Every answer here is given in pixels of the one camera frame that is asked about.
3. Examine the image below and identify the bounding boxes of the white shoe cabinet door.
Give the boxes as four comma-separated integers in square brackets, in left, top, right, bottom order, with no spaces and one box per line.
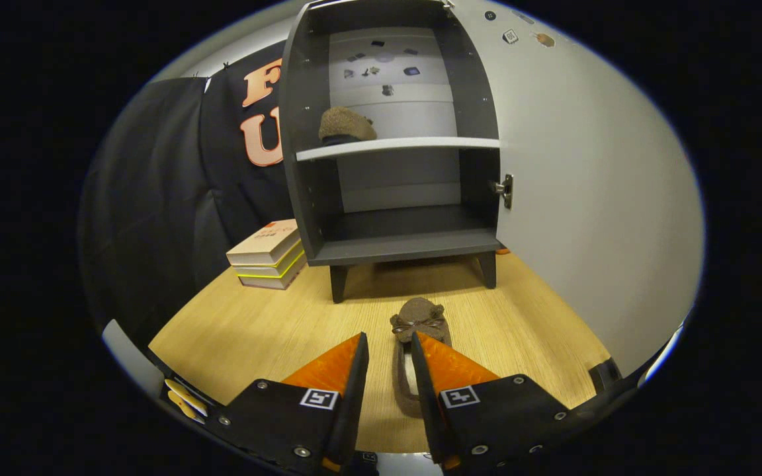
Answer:
[450,0,706,377]

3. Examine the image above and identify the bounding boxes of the yellow and white tags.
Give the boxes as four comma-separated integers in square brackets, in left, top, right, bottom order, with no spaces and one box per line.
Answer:
[164,378,208,425]

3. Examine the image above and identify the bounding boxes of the dark grey shoe cabinet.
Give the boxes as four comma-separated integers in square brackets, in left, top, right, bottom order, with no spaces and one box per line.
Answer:
[277,0,504,305]

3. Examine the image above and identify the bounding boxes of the grey cover book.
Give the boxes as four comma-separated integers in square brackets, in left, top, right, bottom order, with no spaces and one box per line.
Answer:
[238,253,307,291]

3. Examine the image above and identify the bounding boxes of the black backdrop cloth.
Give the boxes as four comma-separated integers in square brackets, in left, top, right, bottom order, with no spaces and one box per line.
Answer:
[77,40,302,344]

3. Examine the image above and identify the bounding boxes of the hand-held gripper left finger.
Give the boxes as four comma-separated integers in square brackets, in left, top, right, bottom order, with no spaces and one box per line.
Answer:
[206,332,370,475]

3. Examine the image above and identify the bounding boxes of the brown fuzzy shoe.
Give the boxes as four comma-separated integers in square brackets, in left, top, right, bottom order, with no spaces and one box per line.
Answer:
[318,106,378,146]
[390,297,453,418]

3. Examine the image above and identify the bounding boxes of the small black block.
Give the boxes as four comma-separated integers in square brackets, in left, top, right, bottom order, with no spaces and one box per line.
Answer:
[588,358,623,395]

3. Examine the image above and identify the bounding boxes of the yellow edged book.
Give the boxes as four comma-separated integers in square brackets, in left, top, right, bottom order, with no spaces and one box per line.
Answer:
[232,240,305,278]

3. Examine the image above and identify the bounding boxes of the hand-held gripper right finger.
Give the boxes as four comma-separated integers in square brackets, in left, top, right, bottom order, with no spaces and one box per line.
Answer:
[411,332,593,473]

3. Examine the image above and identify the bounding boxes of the beige book with red label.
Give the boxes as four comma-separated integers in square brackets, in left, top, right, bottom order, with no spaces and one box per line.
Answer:
[226,219,302,267]

